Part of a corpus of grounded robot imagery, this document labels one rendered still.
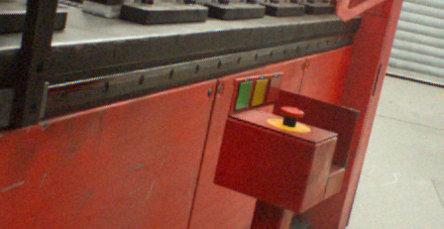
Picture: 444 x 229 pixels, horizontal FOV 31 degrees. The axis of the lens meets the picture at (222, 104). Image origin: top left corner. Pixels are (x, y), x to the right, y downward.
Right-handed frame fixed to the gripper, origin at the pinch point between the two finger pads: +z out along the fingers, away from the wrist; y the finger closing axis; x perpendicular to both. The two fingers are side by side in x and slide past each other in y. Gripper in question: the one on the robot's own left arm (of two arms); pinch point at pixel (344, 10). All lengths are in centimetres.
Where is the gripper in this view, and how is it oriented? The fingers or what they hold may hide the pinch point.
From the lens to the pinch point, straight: 102.3
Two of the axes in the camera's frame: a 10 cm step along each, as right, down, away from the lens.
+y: -1.3, 1.7, -9.8
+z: -6.2, 7.6, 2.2
